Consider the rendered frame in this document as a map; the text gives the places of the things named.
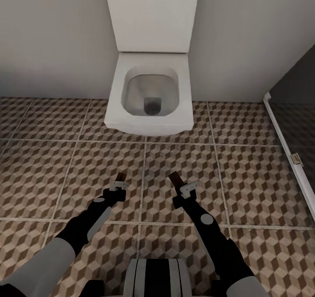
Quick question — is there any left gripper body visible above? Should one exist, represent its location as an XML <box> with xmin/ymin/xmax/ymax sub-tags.
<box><xmin>103</xmin><ymin>188</ymin><xmax>126</xmax><ymax>205</ymax></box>

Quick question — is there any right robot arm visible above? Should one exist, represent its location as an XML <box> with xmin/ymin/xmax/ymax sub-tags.
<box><xmin>172</xmin><ymin>181</ymin><xmax>270</xmax><ymax>297</ymax></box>

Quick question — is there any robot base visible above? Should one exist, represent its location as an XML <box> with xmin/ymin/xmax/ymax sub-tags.
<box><xmin>80</xmin><ymin>280</ymin><xmax>227</xmax><ymax>297</ymax></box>

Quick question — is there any mousetrap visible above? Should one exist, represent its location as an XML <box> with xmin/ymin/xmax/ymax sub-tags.
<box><xmin>169</xmin><ymin>171</ymin><xmax>185</xmax><ymax>193</ymax></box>
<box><xmin>115</xmin><ymin>172</ymin><xmax>127</xmax><ymax>182</ymax></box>

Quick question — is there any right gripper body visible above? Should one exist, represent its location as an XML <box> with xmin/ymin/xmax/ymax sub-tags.
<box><xmin>172</xmin><ymin>190</ymin><xmax>198</xmax><ymax>213</ymax></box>

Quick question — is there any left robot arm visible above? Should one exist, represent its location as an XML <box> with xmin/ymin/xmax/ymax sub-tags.
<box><xmin>0</xmin><ymin>181</ymin><xmax>130</xmax><ymax>297</ymax></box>

